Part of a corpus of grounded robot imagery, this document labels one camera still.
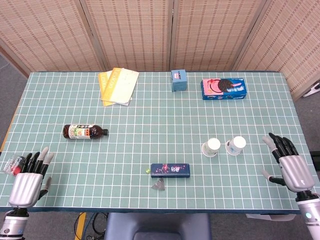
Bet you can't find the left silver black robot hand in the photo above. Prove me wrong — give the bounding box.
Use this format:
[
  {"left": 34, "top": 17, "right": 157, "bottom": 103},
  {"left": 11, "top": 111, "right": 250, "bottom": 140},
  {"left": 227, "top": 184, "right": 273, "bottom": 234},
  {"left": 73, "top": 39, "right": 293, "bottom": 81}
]
[{"left": 8, "top": 146, "right": 55, "bottom": 208}]

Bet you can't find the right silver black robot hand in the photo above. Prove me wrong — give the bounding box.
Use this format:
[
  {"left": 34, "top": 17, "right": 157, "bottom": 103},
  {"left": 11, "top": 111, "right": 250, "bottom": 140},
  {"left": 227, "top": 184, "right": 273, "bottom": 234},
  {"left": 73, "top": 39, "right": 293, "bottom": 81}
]
[{"left": 261, "top": 132, "right": 315, "bottom": 194}]

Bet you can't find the white paper cup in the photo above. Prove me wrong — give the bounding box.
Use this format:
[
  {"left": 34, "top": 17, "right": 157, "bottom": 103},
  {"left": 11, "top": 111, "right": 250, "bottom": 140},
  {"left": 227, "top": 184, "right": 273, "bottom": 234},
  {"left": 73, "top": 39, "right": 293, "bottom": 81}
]
[
  {"left": 225, "top": 135, "right": 247, "bottom": 157},
  {"left": 201, "top": 137, "right": 222, "bottom": 158}
]

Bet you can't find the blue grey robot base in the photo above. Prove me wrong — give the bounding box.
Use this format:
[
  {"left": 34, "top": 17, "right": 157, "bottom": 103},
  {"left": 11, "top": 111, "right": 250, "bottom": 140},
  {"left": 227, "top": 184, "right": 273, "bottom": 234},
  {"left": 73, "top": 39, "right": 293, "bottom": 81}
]
[{"left": 103, "top": 212, "right": 212, "bottom": 240}]

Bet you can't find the clear red snack packet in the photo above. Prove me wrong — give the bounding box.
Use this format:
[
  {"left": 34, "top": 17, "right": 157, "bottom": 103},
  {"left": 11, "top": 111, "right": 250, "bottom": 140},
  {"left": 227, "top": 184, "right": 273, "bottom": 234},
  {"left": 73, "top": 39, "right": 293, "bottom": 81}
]
[{"left": 3, "top": 154, "right": 28, "bottom": 177}]

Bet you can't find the white paper sheet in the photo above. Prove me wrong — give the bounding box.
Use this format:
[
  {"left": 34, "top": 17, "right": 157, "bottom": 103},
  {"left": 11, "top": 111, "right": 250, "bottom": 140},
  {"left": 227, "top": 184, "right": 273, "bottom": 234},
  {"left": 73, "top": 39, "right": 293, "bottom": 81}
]
[{"left": 245, "top": 213, "right": 297, "bottom": 222}]

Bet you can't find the brown drink bottle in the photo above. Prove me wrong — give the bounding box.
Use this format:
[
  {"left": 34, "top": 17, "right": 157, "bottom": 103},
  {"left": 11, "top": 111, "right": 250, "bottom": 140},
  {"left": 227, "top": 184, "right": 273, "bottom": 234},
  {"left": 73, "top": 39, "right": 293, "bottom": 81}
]
[{"left": 62, "top": 124, "right": 109, "bottom": 141}]

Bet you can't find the white stand foot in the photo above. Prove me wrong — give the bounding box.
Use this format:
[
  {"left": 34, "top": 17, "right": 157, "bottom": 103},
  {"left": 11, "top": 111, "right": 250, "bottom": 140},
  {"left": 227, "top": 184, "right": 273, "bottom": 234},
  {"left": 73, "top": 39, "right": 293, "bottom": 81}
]
[{"left": 301, "top": 81, "right": 320, "bottom": 99}]

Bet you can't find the blue pink cookie box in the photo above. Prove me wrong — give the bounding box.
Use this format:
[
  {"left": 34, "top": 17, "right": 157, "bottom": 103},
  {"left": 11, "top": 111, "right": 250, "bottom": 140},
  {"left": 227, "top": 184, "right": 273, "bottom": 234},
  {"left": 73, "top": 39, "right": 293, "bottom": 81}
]
[{"left": 200, "top": 77, "right": 249, "bottom": 101}]

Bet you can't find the dark blue pencil case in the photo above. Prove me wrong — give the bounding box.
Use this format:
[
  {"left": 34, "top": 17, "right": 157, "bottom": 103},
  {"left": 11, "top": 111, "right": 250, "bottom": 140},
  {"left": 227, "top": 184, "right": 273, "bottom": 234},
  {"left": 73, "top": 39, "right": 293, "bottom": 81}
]
[{"left": 150, "top": 163, "right": 191, "bottom": 179}]

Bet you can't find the yellow cream booklet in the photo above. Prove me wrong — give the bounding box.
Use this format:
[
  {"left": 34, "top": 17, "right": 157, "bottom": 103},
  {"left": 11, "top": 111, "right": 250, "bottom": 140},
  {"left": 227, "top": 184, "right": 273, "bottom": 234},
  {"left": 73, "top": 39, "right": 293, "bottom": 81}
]
[
  {"left": 103, "top": 67, "right": 140, "bottom": 106},
  {"left": 97, "top": 70, "right": 133, "bottom": 108}
]

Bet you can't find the grey triangular foil wrapper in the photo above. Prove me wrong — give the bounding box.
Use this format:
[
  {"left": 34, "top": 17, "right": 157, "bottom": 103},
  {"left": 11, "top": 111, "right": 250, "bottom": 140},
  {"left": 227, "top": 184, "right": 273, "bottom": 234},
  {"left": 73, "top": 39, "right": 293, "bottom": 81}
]
[{"left": 150, "top": 177, "right": 166, "bottom": 192}]

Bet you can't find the green grid table mat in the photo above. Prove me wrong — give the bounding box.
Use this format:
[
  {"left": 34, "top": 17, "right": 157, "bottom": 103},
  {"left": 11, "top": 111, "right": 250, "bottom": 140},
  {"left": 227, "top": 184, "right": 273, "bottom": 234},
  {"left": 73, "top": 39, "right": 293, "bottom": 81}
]
[{"left": 0, "top": 71, "right": 320, "bottom": 216}]

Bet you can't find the small light blue box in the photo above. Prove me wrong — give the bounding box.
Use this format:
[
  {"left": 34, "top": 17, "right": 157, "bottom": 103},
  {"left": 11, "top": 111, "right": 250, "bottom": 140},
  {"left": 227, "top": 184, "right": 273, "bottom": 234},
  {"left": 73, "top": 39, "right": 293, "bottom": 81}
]
[{"left": 170, "top": 69, "right": 189, "bottom": 93}]

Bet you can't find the bamboo folding screen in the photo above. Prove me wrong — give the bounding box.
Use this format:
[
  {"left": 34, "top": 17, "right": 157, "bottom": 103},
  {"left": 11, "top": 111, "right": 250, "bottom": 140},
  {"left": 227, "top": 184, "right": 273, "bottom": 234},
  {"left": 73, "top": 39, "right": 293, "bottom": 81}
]
[{"left": 0, "top": 0, "right": 320, "bottom": 101}]

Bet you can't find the blue floor cable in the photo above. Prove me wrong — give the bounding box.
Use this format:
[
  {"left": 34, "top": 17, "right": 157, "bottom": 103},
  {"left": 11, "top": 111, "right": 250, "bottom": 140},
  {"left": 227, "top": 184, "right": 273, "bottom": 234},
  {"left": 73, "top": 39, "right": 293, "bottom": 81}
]
[{"left": 82, "top": 212, "right": 98, "bottom": 237}]

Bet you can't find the black floor cable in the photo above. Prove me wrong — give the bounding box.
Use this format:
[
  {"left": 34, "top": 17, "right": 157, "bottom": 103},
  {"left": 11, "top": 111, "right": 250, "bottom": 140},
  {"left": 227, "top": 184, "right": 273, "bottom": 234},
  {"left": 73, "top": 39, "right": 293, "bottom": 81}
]
[{"left": 91, "top": 212, "right": 109, "bottom": 236}]

